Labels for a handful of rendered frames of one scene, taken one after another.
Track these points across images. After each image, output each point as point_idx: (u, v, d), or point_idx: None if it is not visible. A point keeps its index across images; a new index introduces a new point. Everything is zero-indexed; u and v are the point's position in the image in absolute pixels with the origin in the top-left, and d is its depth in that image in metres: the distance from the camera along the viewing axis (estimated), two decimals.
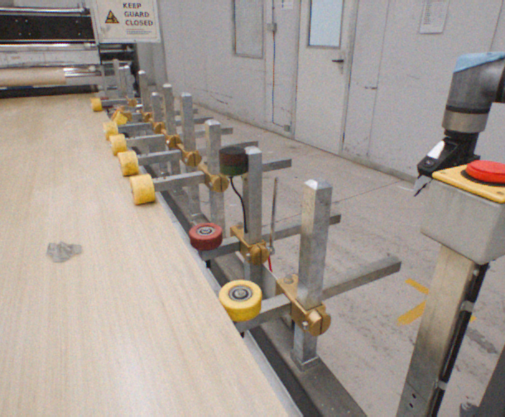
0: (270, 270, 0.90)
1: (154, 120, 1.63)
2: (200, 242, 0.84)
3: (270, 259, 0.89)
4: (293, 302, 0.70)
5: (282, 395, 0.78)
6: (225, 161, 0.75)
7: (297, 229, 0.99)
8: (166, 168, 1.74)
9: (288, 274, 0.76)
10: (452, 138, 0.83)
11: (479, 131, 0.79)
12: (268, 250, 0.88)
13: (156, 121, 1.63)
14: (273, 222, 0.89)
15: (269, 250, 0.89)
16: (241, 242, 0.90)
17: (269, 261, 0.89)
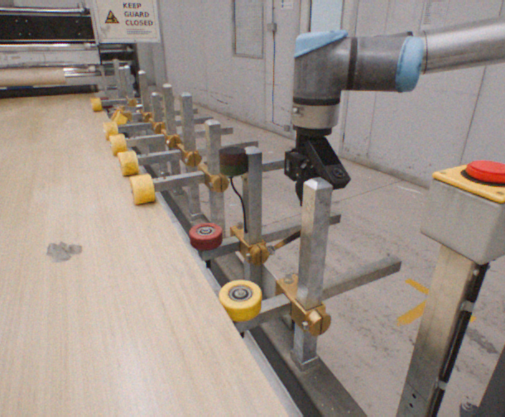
0: None
1: (154, 120, 1.63)
2: (200, 242, 0.84)
3: None
4: (293, 302, 0.70)
5: (282, 395, 0.78)
6: (225, 161, 0.75)
7: (297, 229, 0.99)
8: (166, 168, 1.74)
9: (288, 274, 0.76)
10: (315, 137, 0.69)
11: None
12: (269, 255, 0.89)
13: (156, 121, 1.63)
14: (287, 243, 0.84)
15: (269, 254, 0.89)
16: (241, 242, 0.90)
17: None
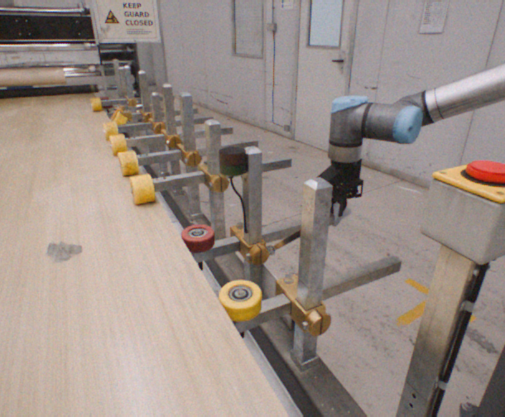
0: None
1: (154, 120, 1.63)
2: (192, 245, 0.83)
3: None
4: (293, 302, 0.70)
5: (282, 395, 0.78)
6: (225, 161, 0.75)
7: (290, 231, 0.98)
8: (166, 168, 1.74)
9: (288, 274, 0.76)
10: (336, 165, 0.99)
11: (352, 161, 0.94)
12: (269, 255, 0.89)
13: (156, 121, 1.63)
14: (287, 243, 0.84)
15: (269, 254, 0.89)
16: (241, 242, 0.90)
17: None
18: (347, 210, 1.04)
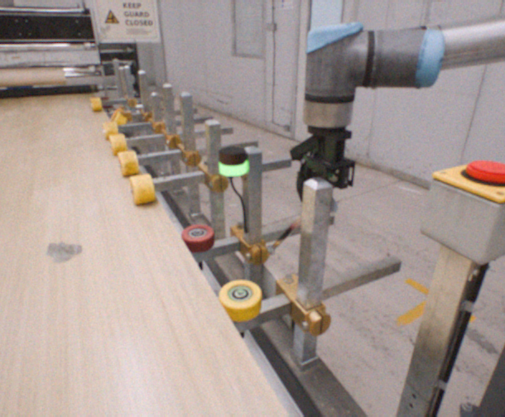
0: None
1: (154, 120, 1.63)
2: (192, 245, 0.83)
3: None
4: (293, 302, 0.70)
5: (282, 395, 0.78)
6: (225, 161, 0.75)
7: None
8: (166, 168, 1.74)
9: (288, 274, 0.76)
10: None
11: (305, 123, 0.65)
12: (269, 254, 0.88)
13: (156, 121, 1.63)
14: (286, 237, 0.85)
15: (270, 253, 0.89)
16: (241, 242, 0.90)
17: None
18: None
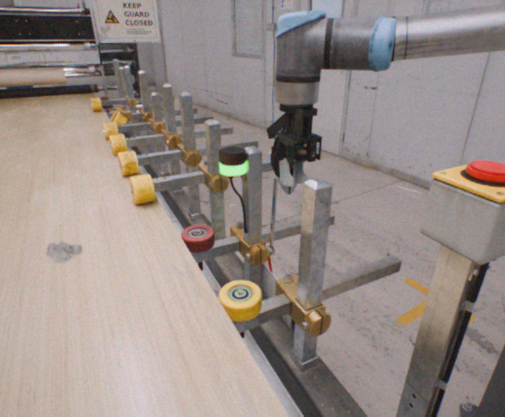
0: (270, 270, 0.90)
1: (154, 120, 1.63)
2: (192, 245, 0.83)
3: (270, 259, 0.89)
4: (293, 302, 0.70)
5: (282, 395, 0.78)
6: (225, 161, 0.75)
7: (290, 231, 0.98)
8: (166, 168, 1.74)
9: (288, 274, 0.76)
10: None
11: (276, 102, 0.72)
12: (268, 250, 0.88)
13: (156, 121, 1.63)
14: (273, 222, 0.89)
15: (269, 250, 0.89)
16: (241, 242, 0.90)
17: (269, 261, 0.89)
18: (288, 177, 0.79)
